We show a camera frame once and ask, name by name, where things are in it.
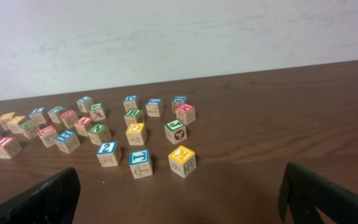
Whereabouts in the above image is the blue letter L block upper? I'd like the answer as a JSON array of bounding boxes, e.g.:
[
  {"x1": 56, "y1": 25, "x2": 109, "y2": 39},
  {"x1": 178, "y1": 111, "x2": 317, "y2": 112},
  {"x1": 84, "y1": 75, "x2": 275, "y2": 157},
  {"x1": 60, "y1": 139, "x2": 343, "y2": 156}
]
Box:
[{"x1": 76, "y1": 96, "x2": 94, "y2": 113}]

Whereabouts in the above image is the green letter R block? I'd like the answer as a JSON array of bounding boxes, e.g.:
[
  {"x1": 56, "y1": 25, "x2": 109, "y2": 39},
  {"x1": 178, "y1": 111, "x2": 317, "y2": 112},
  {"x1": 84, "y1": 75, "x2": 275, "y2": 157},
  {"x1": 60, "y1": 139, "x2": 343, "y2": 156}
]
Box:
[{"x1": 19, "y1": 119, "x2": 40, "y2": 139}]

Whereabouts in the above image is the red letter U block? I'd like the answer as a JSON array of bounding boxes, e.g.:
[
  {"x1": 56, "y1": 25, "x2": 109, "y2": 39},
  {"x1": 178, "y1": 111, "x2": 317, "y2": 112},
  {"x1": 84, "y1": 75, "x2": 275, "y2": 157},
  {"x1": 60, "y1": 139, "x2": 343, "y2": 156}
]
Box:
[{"x1": 37, "y1": 125, "x2": 58, "y2": 148}]

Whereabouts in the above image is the blue number 2 block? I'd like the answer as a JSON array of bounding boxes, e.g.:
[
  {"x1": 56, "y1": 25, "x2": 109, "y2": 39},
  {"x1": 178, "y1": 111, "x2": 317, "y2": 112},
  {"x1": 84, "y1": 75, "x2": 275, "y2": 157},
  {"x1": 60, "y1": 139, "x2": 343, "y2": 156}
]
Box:
[{"x1": 96, "y1": 141, "x2": 122, "y2": 167}]

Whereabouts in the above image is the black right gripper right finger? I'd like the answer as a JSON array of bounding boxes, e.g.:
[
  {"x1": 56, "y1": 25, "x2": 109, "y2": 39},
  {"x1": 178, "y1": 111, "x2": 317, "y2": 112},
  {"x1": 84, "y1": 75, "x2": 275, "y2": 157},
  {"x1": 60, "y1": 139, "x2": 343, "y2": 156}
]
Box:
[{"x1": 278, "y1": 162, "x2": 358, "y2": 223}]

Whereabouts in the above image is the blue letter P block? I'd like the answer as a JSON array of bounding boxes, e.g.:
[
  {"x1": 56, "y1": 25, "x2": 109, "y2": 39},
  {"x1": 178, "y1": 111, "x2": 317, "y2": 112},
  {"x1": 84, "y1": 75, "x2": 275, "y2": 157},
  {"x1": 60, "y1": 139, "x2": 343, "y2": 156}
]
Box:
[{"x1": 48, "y1": 106, "x2": 65, "y2": 124}]

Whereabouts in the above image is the blue number 5 block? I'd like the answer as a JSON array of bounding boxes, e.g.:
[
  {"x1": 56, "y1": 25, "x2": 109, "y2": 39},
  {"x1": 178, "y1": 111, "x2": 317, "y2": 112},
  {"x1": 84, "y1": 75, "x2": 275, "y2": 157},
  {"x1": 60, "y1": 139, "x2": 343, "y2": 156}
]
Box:
[{"x1": 145, "y1": 98, "x2": 163, "y2": 117}]

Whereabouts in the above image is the blue letter d block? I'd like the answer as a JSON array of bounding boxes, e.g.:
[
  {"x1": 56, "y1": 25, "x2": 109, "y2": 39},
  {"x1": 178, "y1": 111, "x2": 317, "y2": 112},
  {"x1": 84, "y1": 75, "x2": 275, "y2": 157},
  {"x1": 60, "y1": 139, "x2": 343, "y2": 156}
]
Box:
[
  {"x1": 172, "y1": 96, "x2": 188, "y2": 114},
  {"x1": 123, "y1": 95, "x2": 140, "y2": 112}
]

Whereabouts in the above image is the yellow letter S block right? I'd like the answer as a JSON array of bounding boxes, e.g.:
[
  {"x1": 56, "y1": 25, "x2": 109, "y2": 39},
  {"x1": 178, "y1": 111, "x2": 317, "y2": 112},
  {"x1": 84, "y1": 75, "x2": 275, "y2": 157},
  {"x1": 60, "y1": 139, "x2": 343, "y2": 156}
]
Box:
[{"x1": 7, "y1": 116, "x2": 27, "y2": 134}]

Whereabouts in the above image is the red letter E block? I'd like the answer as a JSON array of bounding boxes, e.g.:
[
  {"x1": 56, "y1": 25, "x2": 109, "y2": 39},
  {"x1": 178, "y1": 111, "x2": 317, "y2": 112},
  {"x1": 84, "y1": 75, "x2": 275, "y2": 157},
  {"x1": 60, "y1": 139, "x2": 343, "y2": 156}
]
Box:
[{"x1": 60, "y1": 110, "x2": 78, "y2": 129}]

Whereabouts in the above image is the blue letter T block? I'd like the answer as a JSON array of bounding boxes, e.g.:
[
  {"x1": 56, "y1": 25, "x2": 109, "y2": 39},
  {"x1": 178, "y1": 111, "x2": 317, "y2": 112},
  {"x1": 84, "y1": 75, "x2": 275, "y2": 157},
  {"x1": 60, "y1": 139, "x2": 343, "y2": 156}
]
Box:
[{"x1": 129, "y1": 148, "x2": 153, "y2": 179}]

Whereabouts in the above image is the blue letter L block left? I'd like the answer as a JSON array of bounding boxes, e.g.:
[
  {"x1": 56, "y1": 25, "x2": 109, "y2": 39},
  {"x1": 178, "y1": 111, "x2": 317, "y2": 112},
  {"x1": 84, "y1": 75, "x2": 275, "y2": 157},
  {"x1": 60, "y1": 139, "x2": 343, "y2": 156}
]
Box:
[{"x1": 29, "y1": 108, "x2": 48, "y2": 124}]

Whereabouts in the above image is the blue letter D block right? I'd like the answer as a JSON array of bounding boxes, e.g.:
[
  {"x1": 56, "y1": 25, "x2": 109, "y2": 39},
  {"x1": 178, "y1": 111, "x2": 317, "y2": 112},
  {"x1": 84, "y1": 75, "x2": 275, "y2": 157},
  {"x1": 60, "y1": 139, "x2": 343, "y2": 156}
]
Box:
[{"x1": 172, "y1": 96, "x2": 188, "y2": 114}]

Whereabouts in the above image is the blue letter l block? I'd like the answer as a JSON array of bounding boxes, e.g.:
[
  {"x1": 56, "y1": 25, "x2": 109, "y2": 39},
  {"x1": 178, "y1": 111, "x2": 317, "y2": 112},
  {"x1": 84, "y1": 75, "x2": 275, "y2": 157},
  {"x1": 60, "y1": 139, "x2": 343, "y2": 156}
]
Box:
[
  {"x1": 29, "y1": 108, "x2": 48, "y2": 124},
  {"x1": 76, "y1": 96, "x2": 94, "y2": 113}
]

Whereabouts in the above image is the red letter M block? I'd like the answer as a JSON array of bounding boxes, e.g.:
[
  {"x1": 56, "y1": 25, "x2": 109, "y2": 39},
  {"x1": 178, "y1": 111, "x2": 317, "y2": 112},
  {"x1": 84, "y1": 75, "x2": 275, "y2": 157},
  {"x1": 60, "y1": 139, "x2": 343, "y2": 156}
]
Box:
[{"x1": 175, "y1": 103, "x2": 196, "y2": 125}]

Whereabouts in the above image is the green letter B block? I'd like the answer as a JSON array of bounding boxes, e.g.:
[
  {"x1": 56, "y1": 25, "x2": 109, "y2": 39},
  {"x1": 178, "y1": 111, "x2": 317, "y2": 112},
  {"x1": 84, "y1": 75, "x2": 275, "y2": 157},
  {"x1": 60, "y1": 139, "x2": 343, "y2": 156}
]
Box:
[{"x1": 124, "y1": 109, "x2": 145, "y2": 126}]

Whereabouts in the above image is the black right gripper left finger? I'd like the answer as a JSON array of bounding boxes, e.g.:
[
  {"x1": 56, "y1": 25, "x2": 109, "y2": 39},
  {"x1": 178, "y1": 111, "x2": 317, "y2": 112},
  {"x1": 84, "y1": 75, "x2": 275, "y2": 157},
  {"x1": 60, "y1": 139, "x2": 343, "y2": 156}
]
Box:
[{"x1": 0, "y1": 167, "x2": 81, "y2": 224}]

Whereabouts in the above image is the green number 4 block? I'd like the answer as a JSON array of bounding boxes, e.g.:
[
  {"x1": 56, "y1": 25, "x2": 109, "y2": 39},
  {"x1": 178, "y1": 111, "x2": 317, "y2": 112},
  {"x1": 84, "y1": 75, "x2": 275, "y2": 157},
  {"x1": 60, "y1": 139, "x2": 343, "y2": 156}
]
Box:
[{"x1": 89, "y1": 103, "x2": 106, "y2": 121}]

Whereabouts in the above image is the red letter A block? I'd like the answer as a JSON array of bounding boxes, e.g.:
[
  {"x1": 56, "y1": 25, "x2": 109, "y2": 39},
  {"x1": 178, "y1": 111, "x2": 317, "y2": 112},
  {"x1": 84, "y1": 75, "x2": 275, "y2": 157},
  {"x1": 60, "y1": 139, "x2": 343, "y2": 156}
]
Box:
[{"x1": 74, "y1": 116, "x2": 93, "y2": 136}]

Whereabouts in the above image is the blue letter D block left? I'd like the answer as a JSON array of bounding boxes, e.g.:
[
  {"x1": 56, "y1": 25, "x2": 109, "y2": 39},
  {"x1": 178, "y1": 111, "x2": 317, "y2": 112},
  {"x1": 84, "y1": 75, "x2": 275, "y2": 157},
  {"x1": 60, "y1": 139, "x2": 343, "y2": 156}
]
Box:
[{"x1": 123, "y1": 95, "x2": 140, "y2": 112}]

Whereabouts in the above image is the green letter N block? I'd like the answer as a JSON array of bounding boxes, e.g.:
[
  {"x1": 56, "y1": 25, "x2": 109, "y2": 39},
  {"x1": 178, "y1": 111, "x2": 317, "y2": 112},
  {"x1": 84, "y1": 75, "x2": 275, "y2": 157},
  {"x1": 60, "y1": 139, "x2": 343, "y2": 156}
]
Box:
[{"x1": 88, "y1": 123, "x2": 112, "y2": 146}]

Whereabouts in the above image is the yellow letter Y block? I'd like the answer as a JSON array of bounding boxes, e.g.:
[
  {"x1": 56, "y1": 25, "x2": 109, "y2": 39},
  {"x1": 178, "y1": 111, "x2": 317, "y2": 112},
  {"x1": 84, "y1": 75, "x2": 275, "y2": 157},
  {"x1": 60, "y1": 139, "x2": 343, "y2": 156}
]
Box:
[{"x1": 168, "y1": 145, "x2": 196, "y2": 178}]

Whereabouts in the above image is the green letter J block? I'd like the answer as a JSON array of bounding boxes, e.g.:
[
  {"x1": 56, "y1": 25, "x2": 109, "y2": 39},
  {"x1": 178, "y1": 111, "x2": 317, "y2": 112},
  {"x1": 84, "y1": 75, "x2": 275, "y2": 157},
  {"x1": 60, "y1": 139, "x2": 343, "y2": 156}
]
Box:
[{"x1": 164, "y1": 119, "x2": 187, "y2": 144}]

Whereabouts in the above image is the red letter I block moved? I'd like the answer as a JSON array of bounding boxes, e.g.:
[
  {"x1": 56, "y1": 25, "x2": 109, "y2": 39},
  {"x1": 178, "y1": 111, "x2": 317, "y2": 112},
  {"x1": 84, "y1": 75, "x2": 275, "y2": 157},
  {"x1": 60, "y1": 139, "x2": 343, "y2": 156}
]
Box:
[{"x1": 0, "y1": 137, "x2": 22, "y2": 159}]

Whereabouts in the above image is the yellow letter G block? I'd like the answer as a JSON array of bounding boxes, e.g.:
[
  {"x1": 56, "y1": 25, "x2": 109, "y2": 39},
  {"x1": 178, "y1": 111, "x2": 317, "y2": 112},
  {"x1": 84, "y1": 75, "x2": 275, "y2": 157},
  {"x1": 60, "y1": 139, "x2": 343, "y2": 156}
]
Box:
[{"x1": 126, "y1": 123, "x2": 147, "y2": 146}]

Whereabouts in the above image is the blue letter H block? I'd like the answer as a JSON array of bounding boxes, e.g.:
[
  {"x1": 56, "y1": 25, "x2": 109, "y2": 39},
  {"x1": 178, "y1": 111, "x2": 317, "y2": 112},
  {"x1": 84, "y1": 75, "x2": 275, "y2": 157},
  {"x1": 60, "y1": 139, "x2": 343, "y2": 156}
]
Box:
[{"x1": 55, "y1": 130, "x2": 81, "y2": 154}]

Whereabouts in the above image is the yellow letter W block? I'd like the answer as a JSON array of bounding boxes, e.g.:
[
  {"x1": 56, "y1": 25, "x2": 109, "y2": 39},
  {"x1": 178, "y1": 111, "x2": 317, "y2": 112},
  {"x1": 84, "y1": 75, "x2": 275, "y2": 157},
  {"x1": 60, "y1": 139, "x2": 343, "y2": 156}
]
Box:
[{"x1": 0, "y1": 111, "x2": 15, "y2": 131}]

